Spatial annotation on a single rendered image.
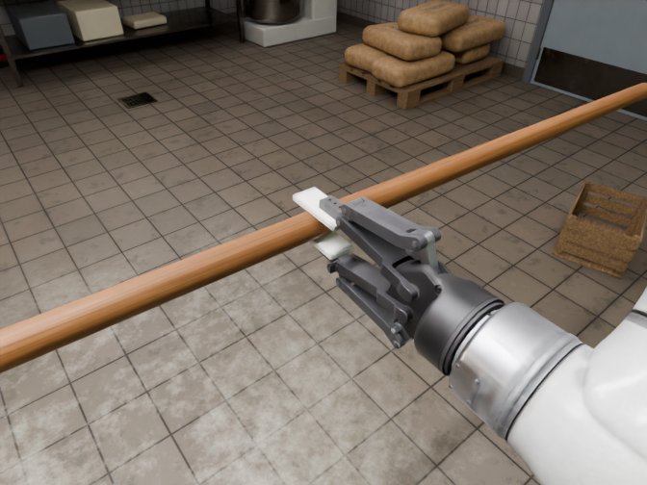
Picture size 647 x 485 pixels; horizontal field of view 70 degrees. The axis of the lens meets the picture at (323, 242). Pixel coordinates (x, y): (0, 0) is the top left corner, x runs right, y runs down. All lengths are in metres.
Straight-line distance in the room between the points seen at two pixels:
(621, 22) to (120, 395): 3.91
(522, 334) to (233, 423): 1.40
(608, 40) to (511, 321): 3.97
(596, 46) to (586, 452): 4.07
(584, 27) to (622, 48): 0.32
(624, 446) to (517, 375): 0.07
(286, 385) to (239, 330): 0.32
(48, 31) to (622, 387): 4.70
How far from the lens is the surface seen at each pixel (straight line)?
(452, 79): 4.07
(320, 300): 1.99
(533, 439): 0.35
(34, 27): 4.77
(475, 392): 0.36
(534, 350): 0.35
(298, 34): 5.34
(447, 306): 0.37
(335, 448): 1.61
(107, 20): 4.89
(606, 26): 4.27
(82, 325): 0.41
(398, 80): 3.69
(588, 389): 0.33
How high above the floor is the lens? 1.43
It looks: 39 degrees down
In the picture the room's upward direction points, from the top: 1 degrees clockwise
